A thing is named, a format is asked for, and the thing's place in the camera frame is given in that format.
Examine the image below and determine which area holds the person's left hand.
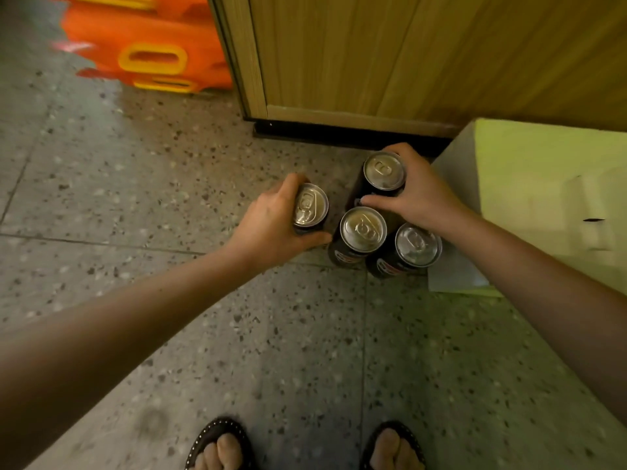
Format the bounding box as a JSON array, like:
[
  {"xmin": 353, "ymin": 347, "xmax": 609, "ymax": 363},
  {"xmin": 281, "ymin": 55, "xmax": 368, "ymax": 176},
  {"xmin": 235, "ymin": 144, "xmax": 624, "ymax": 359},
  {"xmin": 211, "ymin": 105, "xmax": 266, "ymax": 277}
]
[{"xmin": 223, "ymin": 172, "xmax": 333, "ymax": 275}]

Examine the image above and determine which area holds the person's right hand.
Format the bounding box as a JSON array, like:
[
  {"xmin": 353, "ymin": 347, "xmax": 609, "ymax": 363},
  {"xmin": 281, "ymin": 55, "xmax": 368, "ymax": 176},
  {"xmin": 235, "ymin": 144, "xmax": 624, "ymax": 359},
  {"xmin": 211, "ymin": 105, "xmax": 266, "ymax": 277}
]
[{"xmin": 360, "ymin": 142, "xmax": 474, "ymax": 238}]

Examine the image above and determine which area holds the slim black drink can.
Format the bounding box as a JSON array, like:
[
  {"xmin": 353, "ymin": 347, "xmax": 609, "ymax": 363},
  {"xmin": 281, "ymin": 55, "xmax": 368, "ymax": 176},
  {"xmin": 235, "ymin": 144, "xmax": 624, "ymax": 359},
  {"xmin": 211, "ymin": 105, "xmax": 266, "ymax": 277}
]
[
  {"xmin": 352, "ymin": 150, "xmax": 408, "ymax": 211},
  {"xmin": 366, "ymin": 222, "xmax": 443, "ymax": 279},
  {"xmin": 327, "ymin": 206, "xmax": 388, "ymax": 270},
  {"xmin": 292, "ymin": 183, "xmax": 330, "ymax": 236}
]

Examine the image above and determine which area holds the white cardboard box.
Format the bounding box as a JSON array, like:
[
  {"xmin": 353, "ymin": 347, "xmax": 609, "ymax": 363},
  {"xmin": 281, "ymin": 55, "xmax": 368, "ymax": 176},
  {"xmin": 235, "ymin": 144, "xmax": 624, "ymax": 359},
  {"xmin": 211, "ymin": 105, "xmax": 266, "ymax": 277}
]
[{"xmin": 427, "ymin": 117, "xmax": 627, "ymax": 297}]

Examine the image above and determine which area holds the wooden shelf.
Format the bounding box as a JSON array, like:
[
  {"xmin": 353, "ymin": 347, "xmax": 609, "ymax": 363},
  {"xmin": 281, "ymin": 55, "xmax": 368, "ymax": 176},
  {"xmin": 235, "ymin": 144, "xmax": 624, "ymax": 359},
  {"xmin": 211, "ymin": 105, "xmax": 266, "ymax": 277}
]
[{"xmin": 205, "ymin": 0, "xmax": 627, "ymax": 150}]

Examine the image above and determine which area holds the person's right forearm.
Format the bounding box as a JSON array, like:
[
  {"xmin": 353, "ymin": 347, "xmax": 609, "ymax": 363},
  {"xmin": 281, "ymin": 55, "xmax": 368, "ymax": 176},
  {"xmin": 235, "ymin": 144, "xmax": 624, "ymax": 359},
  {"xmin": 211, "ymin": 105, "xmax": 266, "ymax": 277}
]
[{"xmin": 443, "ymin": 212, "xmax": 627, "ymax": 426}]

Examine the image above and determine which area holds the person's left forearm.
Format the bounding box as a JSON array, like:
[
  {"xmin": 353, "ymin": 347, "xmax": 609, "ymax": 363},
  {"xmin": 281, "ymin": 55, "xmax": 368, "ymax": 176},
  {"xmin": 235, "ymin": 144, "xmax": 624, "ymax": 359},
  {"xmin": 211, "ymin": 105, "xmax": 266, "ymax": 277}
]
[{"xmin": 0, "ymin": 247, "xmax": 261, "ymax": 470}]

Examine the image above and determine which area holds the person's left foot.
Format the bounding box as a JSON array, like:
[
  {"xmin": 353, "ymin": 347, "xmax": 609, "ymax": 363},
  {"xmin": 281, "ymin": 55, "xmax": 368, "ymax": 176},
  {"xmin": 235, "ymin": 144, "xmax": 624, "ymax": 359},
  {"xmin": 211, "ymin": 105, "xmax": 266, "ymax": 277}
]
[{"xmin": 193, "ymin": 433, "xmax": 246, "ymax": 470}]

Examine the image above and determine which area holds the person's foot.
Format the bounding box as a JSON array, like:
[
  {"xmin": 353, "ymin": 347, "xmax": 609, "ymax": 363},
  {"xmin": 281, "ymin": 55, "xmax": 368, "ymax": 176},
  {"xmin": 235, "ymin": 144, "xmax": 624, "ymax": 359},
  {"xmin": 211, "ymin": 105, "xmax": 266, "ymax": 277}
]
[
  {"xmin": 193, "ymin": 433, "xmax": 246, "ymax": 470},
  {"xmin": 370, "ymin": 428, "xmax": 417, "ymax": 470}
]

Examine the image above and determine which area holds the person's right foot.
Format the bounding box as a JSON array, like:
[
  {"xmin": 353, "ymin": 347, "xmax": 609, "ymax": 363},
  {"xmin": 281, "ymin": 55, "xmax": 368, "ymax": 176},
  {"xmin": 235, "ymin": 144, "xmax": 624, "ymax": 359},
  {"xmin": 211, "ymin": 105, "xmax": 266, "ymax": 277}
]
[{"xmin": 370, "ymin": 428, "xmax": 417, "ymax": 470}]

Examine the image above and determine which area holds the black studded sandal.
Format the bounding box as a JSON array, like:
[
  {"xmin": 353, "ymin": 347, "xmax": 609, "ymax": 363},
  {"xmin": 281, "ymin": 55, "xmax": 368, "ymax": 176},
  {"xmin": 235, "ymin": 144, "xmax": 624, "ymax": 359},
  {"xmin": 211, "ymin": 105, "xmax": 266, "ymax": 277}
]
[
  {"xmin": 184, "ymin": 416, "xmax": 255, "ymax": 470},
  {"xmin": 360, "ymin": 419, "xmax": 427, "ymax": 470}
]

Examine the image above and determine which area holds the stack of orange plastic packs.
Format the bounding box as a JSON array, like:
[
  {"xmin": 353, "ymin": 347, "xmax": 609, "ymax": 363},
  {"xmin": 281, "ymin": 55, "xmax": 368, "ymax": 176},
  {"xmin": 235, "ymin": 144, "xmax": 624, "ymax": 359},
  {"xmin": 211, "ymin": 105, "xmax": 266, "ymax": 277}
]
[{"xmin": 39, "ymin": 0, "xmax": 234, "ymax": 93}]

